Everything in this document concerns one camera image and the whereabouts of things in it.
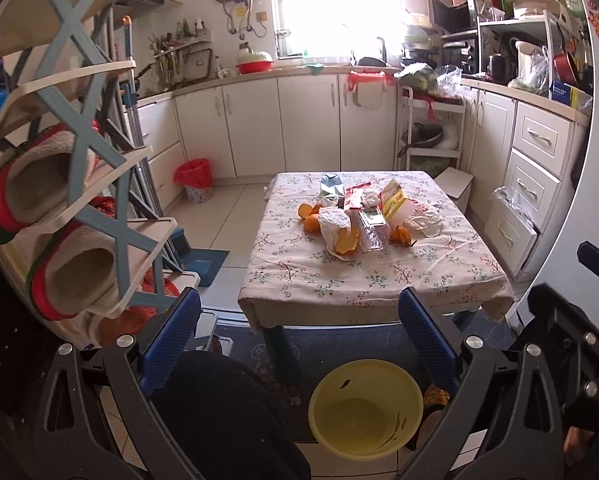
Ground long orange peel with stem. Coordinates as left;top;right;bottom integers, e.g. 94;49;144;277
389;226;414;247

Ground large orange peel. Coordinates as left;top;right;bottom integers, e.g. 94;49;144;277
304;214;320;233

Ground red lined trash bin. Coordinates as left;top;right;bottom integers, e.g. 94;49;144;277
174;158;213;204

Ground white kitchen base cabinets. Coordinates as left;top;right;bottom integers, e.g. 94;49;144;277
127;70;590;280

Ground white rolling kitchen cart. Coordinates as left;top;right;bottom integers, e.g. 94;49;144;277
394;87;467;177

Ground person's right hand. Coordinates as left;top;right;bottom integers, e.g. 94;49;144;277
563;427;593;466

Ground blue dustpan with brush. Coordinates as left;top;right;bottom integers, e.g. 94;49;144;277
170;228;229;287

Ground yellow plastic basin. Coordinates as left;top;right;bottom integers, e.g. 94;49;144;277
308;359;423;462

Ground white plastic bag red print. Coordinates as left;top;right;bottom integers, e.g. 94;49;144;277
403;200;443;237

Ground clear plastic package green label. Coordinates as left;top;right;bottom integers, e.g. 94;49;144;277
357;208;391;252

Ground beige blue shoe rack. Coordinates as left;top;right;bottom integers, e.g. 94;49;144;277
0;0;187;349

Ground cupped orange peel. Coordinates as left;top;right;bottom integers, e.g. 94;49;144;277
333;226;359;256

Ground floral tablecloth table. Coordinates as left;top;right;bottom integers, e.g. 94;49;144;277
238;170;515;334

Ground white crumpled plastic bag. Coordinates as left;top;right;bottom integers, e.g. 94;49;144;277
318;207;351;261

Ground yellow green snack box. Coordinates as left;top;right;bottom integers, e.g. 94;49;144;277
380;178;414;229

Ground white step stool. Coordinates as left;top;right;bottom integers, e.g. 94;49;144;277
434;167;473;214

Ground red snack wrapper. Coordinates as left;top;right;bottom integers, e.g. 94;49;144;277
344;182;377;210

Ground small orange peel pieces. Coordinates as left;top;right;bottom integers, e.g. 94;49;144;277
298;204;321;220

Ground red bag on cabinet door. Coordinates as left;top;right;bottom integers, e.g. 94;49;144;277
347;70;395;110

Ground red bowl with lid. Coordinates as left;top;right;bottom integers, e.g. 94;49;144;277
236;42;274;75

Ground white electric kettle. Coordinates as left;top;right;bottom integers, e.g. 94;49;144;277
515;40;546;87

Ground white metal counter shelf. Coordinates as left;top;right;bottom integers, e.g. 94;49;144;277
475;8;588;91

